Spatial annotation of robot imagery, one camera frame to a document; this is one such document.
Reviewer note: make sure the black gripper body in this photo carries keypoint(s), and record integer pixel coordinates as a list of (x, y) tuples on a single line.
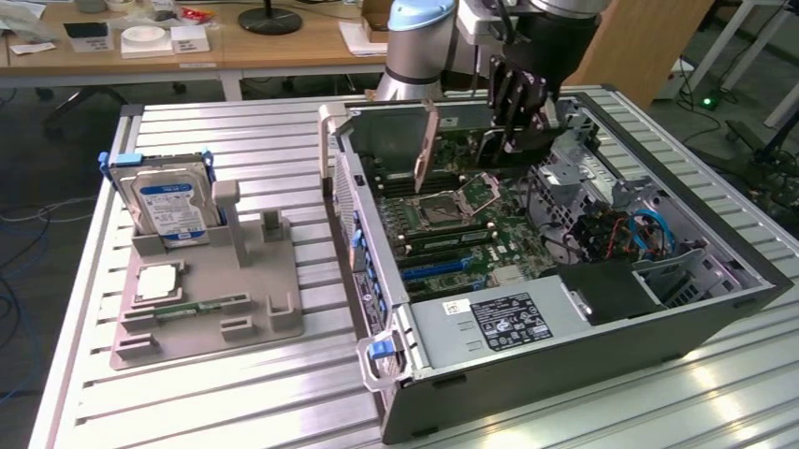
[(550, 47)]

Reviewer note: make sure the green gpu card metal bracket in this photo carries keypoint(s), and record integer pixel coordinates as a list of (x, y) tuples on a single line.
[(456, 140)]

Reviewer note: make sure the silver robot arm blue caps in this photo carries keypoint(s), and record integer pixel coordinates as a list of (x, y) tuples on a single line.
[(413, 56)]

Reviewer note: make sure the metal disk bay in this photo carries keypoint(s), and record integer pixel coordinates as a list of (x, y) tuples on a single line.
[(574, 168)]

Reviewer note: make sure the wooden cabinet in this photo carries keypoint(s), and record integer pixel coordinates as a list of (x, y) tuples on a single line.
[(649, 47)]

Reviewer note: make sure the metal socket cover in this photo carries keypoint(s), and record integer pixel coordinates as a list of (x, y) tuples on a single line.
[(484, 192)]

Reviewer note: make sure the white paper stack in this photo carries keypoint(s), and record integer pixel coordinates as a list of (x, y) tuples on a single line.
[(362, 42)]

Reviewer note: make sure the cpu socket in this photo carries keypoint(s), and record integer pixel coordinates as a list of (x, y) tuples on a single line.
[(441, 210)]

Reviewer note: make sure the power strip green light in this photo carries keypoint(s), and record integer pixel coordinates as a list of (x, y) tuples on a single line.
[(708, 101)]

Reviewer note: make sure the green motherboard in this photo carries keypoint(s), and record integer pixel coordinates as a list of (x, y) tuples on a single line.
[(500, 243)]

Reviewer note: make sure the black case latch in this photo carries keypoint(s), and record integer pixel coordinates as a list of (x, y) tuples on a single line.
[(360, 180)]

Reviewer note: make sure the installed ram stick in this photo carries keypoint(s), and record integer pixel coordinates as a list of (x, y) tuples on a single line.
[(450, 242)]

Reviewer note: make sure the wooden desk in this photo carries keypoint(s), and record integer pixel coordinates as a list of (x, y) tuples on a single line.
[(281, 51)]

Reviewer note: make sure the black chair base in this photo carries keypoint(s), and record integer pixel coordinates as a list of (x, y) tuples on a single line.
[(94, 100), (744, 133)]

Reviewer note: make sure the blue expansion slot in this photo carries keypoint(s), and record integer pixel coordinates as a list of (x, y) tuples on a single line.
[(434, 270)]

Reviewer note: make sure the black round lamp base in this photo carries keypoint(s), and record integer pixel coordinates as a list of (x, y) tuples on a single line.
[(270, 21)]

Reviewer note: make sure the grey power supply unit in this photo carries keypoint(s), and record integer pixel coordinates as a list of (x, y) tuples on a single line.
[(437, 327)]

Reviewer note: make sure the white labelled box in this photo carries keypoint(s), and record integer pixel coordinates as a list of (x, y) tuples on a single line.
[(189, 39)]

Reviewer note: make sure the red small item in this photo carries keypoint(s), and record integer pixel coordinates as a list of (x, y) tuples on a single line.
[(195, 15)]

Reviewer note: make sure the black open pc case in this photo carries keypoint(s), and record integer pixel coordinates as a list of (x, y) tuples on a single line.
[(562, 374)]

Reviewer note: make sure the white box round hole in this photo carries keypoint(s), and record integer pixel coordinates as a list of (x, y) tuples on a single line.
[(147, 42)]

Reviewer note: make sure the silver hard disk blue label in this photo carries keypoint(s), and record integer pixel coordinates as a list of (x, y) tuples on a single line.
[(166, 206)]

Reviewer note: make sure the hard disk in blue caddy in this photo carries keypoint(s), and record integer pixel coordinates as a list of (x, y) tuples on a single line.
[(119, 159)]

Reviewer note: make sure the grey parts rack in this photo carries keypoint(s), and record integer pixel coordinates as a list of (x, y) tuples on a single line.
[(201, 280)]

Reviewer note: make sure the white box black top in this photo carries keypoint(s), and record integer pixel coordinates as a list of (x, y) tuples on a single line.
[(87, 35)]

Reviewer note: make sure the grey cup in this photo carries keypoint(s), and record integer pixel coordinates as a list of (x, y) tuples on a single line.
[(91, 4)]

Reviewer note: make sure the green ram stick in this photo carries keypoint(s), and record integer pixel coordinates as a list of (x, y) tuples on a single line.
[(187, 308)]

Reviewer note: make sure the silver cpu chip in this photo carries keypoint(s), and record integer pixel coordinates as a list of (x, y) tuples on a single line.
[(157, 283)]

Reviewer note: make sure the white paper slip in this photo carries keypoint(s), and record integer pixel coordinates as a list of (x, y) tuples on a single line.
[(31, 48)]

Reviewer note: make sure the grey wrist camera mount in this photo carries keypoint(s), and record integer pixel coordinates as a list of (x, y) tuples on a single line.
[(478, 23)]

